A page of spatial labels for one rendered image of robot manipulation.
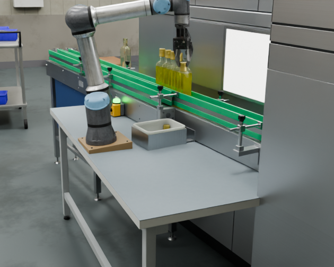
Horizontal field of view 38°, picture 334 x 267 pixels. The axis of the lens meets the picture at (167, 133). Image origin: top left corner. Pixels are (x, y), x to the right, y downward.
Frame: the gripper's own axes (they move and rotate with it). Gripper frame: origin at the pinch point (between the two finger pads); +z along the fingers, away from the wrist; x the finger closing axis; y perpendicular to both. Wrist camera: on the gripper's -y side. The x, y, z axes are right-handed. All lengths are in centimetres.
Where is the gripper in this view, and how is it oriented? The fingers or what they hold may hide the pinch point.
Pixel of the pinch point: (183, 64)
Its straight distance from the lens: 245.0
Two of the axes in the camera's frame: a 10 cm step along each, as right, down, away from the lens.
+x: 9.7, 0.6, -2.3
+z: 0.2, 9.5, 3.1
